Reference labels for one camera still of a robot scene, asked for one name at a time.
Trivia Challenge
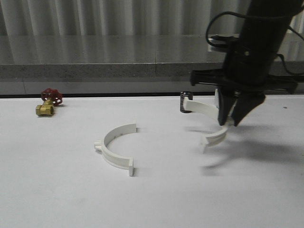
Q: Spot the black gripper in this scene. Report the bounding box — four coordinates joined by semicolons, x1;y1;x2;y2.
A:
190;39;298;126

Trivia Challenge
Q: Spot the white half-ring pipe clamp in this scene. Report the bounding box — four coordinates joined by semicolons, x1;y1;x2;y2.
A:
185;99;232;153

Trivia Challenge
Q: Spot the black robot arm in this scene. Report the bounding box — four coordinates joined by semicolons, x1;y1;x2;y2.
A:
190;0;304;125

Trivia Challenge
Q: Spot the black cylindrical capacitor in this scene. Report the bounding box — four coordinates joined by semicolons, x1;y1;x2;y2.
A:
180;91;193;114

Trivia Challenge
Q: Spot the brass valve red handwheel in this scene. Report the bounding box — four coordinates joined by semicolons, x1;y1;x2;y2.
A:
36;88;63;116

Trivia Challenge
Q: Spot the grey stone counter ledge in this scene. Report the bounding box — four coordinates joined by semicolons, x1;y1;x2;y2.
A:
0;33;304;95

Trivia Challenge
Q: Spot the white circuit breaker red switch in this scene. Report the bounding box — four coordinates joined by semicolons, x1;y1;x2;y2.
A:
214;89;219;109

